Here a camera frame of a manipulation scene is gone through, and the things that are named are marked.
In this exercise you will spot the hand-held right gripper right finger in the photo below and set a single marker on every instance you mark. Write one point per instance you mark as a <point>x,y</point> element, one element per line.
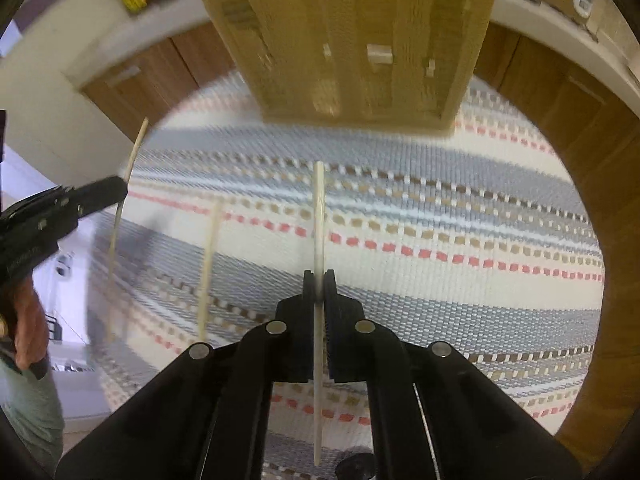
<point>334,340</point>

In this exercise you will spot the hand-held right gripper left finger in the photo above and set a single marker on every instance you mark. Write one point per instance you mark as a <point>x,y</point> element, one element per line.
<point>297,330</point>

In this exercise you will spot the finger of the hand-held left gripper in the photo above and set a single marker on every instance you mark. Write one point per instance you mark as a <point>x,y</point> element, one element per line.
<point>100,195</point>

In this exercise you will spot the wooden chopstick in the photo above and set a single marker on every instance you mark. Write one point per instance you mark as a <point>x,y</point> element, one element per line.
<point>318,220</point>
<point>135,152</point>
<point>210,260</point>

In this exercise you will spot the beige plastic utensil basket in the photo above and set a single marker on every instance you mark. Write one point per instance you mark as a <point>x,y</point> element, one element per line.
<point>300,10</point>

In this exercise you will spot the person's left hand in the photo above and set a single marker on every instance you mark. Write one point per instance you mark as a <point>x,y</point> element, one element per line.
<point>29,320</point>

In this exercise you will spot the person's light green clothing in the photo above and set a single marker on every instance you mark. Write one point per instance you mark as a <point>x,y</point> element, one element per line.
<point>30,410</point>

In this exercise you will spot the wooden kitchen base cabinet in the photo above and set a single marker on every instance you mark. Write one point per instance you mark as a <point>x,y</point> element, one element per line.
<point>590,125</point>

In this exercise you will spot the white kitchen countertop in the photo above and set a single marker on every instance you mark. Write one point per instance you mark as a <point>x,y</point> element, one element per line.
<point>525,15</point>

